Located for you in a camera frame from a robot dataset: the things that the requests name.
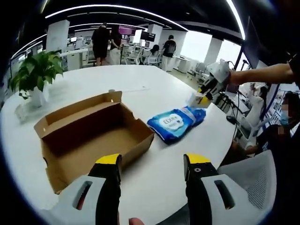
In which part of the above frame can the brown cardboard shoe box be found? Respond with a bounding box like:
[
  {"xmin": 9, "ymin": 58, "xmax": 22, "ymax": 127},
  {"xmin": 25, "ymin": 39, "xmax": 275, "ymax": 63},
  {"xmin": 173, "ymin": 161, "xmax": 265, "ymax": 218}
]
[{"xmin": 34, "ymin": 90, "xmax": 155, "ymax": 195}]

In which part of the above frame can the blue wet wipes pack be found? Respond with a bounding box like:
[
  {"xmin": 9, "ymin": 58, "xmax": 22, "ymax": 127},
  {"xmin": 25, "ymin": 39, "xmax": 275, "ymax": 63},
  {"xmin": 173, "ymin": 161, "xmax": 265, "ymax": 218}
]
[{"xmin": 147, "ymin": 108, "xmax": 195, "ymax": 145}]

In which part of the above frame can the potted green plant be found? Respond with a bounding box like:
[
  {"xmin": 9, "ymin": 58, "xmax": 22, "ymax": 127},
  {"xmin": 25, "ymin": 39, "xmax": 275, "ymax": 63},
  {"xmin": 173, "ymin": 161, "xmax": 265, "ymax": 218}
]
[{"xmin": 10, "ymin": 51, "xmax": 64, "ymax": 106}]

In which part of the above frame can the grey mesh office chair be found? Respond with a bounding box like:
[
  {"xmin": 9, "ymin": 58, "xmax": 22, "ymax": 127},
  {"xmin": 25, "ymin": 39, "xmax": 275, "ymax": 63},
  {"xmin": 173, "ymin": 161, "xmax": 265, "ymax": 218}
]
[{"xmin": 217, "ymin": 150, "xmax": 277, "ymax": 211}]

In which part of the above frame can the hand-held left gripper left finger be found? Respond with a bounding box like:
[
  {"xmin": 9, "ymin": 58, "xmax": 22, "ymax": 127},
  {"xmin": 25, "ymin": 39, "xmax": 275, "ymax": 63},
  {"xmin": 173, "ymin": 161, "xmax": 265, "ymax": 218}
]
[{"xmin": 58, "ymin": 153, "xmax": 122, "ymax": 225}]

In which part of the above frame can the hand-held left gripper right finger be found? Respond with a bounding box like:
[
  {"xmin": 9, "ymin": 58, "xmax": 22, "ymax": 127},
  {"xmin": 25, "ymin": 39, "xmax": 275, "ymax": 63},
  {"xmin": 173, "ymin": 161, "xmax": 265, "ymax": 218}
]
[{"xmin": 183, "ymin": 153, "xmax": 249, "ymax": 225}]

